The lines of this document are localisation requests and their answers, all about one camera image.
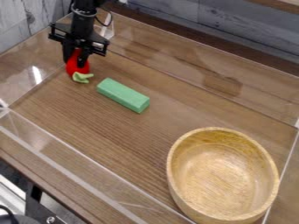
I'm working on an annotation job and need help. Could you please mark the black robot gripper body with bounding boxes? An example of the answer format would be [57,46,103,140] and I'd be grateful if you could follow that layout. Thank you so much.
[48,18,110,56]

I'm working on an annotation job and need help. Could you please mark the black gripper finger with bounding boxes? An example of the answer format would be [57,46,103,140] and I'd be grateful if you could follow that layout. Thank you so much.
[77,48,91,68]
[61,43,76,62]

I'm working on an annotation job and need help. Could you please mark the red plush strawberry toy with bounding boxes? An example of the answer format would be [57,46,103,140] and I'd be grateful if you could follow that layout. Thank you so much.
[65,49,95,84]

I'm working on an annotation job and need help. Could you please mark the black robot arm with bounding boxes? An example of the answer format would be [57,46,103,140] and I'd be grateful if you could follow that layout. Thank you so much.
[48,0,110,68]

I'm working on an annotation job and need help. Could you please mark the green rectangular block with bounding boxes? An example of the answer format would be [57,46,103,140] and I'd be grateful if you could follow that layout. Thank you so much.
[96,78,150,114]

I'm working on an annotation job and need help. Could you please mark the round wooden bowl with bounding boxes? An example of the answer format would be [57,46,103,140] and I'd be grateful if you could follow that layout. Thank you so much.
[166,127,279,224]

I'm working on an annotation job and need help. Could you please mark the clear acrylic corner bracket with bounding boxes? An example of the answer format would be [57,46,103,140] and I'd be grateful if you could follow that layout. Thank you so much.
[95,13,115,39]

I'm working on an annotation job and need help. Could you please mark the clear acrylic enclosure walls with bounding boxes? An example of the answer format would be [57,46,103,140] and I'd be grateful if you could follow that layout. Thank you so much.
[0,16,299,224]

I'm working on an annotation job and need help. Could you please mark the black metal table frame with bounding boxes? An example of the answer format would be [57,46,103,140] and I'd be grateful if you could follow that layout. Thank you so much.
[24,184,67,224]

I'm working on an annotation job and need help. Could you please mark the black cable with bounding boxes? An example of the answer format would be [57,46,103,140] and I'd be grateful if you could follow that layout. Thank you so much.
[0,204,19,224]

